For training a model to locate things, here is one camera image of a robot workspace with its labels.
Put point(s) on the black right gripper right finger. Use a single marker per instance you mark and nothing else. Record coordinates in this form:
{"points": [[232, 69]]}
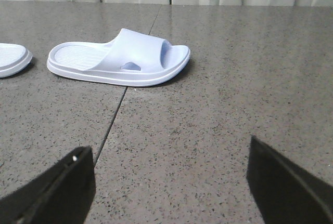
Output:
{"points": [[283, 191]]}

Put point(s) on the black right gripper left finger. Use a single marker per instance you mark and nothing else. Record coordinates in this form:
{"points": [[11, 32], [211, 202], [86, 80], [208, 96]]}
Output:
{"points": [[62, 194]]}

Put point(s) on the blue slipper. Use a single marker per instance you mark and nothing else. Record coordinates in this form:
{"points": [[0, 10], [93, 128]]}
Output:
{"points": [[130, 59], [14, 58]]}

